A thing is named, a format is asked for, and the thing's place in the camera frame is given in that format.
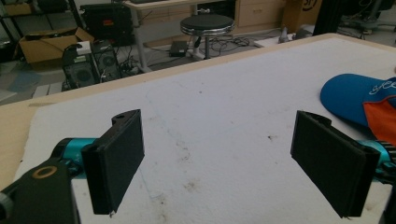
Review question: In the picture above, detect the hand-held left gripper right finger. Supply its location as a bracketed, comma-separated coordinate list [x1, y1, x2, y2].
[290, 110, 381, 218]

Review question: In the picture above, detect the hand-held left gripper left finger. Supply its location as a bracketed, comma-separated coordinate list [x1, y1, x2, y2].
[81, 108, 146, 216]

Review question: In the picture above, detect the blue cap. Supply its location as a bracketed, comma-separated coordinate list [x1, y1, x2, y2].
[319, 73, 396, 146]

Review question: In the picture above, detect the black computer tower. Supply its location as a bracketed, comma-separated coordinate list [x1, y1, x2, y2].
[61, 43, 101, 91]
[91, 40, 121, 82]

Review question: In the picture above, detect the black power adapter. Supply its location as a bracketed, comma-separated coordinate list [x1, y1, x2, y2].
[169, 40, 189, 58]

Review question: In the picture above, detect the open cardboard box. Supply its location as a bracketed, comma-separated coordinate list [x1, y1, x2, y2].
[18, 26, 95, 64]

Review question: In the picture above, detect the large black equipment case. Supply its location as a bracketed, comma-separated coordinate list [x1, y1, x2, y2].
[79, 3, 134, 46]

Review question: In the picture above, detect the printed cardboard box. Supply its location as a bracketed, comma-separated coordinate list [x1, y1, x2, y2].
[281, 0, 323, 33]

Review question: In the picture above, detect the light wooden drawer cabinet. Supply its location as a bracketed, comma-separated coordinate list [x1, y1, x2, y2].
[233, 0, 287, 35]

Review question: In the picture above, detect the round black stool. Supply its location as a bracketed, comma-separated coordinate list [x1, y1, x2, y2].
[179, 13, 236, 61]

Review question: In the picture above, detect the black metal post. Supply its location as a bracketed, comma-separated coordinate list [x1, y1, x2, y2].
[312, 0, 344, 36]

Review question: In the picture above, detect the tangle of black floor cables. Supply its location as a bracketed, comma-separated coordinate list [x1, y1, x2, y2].
[207, 35, 261, 56]

